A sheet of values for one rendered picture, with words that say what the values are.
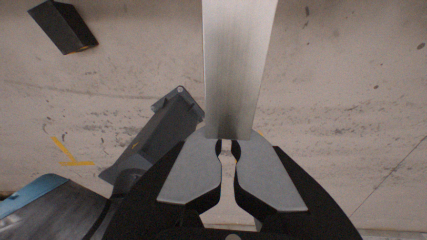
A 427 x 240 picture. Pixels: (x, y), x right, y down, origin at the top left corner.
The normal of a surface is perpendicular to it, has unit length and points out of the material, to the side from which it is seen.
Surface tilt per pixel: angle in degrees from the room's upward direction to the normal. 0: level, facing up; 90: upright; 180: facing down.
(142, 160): 0
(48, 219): 80
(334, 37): 0
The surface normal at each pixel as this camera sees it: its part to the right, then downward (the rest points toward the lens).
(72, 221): 0.76, -0.32
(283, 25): -0.06, 0.55
